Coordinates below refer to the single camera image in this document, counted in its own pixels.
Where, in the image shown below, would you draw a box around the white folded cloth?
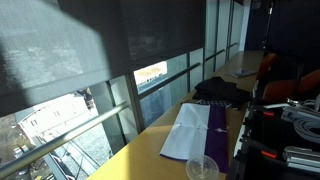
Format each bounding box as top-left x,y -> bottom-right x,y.
159,102 -> 212,162

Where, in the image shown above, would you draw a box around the checkered flat pad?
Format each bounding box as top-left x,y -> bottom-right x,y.
196,98 -> 233,109

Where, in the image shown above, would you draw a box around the black cloth bundle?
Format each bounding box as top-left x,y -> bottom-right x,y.
192,76 -> 252,109

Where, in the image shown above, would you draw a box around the thin grey booklet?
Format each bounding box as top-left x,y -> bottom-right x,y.
224,68 -> 258,79

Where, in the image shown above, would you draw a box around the clear plastic cup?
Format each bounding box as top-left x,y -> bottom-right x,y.
185,154 -> 220,180

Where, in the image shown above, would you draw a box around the grey roller window blind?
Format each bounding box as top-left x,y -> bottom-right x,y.
0,0 -> 207,118

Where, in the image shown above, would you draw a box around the orange chair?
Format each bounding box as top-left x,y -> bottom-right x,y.
254,52 -> 279,84
261,68 -> 320,103

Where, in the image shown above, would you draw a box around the dark tripod pole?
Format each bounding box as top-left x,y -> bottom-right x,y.
261,0 -> 275,51

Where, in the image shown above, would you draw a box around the grey power box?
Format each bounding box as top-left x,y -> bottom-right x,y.
280,105 -> 320,124

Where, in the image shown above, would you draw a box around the aluminium extrusion bars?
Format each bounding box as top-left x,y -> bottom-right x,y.
282,145 -> 320,174

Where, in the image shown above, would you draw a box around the grey metal window frame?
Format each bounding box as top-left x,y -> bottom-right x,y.
0,0 -> 246,180

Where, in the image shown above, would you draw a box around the black robot cart frame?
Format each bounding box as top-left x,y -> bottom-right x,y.
229,99 -> 320,180

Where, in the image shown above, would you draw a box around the white coiled cable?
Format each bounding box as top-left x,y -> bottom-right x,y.
292,117 -> 320,145

